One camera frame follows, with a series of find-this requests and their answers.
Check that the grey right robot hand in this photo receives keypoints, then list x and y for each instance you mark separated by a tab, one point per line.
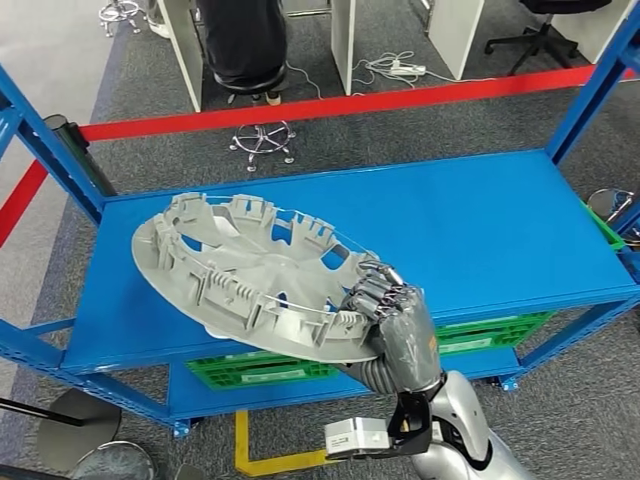
407	338

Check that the grey plastic wheel cover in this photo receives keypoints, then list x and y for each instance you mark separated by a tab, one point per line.
260	262

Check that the blue metal shelf rack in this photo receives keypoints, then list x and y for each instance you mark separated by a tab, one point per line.
475	232

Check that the red barrier belt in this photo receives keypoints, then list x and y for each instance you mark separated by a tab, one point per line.
20	199
350	104

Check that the white power strip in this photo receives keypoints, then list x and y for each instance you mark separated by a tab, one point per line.
407	67

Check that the chrome round base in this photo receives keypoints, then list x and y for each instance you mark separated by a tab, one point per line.
112	464
607	202

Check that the white desk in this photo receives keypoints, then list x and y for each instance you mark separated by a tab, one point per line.
183	46
457	33

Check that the black stool with chrome base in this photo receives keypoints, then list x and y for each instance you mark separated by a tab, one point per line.
250	78

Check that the black office chair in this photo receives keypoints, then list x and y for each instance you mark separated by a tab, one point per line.
537	36

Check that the person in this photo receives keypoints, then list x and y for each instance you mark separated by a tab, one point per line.
244	33

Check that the dark grey round base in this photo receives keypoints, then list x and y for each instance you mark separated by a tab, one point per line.
80	430

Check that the black rod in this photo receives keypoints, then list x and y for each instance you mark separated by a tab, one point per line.
35	411

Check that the chrome stool base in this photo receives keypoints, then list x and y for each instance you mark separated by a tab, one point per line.
120	10

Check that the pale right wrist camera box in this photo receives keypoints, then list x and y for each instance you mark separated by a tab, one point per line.
355	437

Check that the black stanchion post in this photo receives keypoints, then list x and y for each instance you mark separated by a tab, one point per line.
84	156

